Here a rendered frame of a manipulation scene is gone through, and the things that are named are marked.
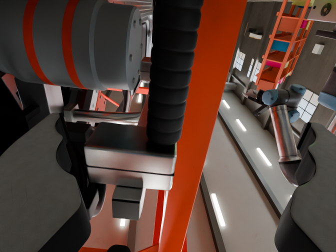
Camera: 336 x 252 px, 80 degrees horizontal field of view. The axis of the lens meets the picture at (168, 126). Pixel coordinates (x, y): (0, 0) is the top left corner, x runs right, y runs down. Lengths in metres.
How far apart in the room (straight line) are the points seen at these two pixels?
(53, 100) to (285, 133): 0.96
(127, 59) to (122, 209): 0.19
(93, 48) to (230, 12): 0.57
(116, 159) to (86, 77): 0.16
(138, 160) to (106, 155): 0.03
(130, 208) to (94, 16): 0.24
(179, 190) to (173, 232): 0.39
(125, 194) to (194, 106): 0.68
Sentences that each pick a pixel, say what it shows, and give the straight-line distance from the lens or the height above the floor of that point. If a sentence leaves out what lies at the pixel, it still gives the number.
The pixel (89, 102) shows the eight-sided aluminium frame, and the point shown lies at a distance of 0.59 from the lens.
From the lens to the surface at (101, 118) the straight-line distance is 0.44.
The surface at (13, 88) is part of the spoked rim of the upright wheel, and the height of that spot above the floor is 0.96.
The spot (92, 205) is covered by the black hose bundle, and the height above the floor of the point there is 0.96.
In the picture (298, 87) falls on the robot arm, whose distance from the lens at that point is 1.20.
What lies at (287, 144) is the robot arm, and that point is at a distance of 1.09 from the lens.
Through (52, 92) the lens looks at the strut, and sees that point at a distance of 0.43.
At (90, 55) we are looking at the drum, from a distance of 0.30.
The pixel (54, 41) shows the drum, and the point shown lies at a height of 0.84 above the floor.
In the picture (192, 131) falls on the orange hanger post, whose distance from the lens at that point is 0.92.
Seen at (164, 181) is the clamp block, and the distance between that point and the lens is 0.22.
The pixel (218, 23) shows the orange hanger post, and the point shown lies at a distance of 0.79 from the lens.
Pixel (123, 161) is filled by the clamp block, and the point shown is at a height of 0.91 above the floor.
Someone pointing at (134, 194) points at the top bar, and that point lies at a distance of 0.22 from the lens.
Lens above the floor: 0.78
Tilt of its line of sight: 31 degrees up
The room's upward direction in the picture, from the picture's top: 173 degrees counter-clockwise
